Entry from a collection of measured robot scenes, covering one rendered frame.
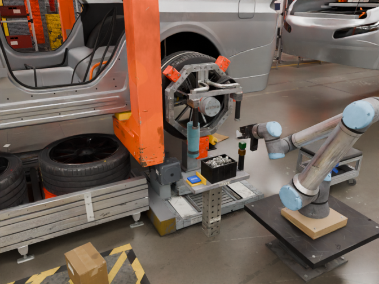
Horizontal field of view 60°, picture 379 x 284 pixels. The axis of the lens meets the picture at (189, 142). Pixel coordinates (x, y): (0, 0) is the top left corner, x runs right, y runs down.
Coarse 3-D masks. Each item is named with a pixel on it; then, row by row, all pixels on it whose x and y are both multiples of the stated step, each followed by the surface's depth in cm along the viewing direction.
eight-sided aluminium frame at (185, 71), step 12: (180, 72) 228; (216, 72) 238; (180, 84) 226; (168, 96) 226; (228, 96) 250; (168, 108) 229; (228, 108) 253; (168, 120) 233; (216, 120) 257; (180, 132) 247; (204, 132) 251
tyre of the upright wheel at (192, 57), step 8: (168, 56) 245; (176, 56) 238; (184, 56) 233; (192, 56) 233; (200, 56) 236; (208, 56) 239; (168, 64) 234; (176, 64) 229; (184, 64) 232; (224, 72) 250; (168, 80) 230; (168, 128) 244; (176, 136) 251; (184, 136) 254
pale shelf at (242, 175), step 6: (240, 174) 224; (246, 174) 224; (228, 180) 216; (234, 180) 218; (240, 180) 221; (198, 186) 210; (204, 186) 210; (210, 186) 210; (216, 186) 212; (192, 192) 208; (198, 192) 207
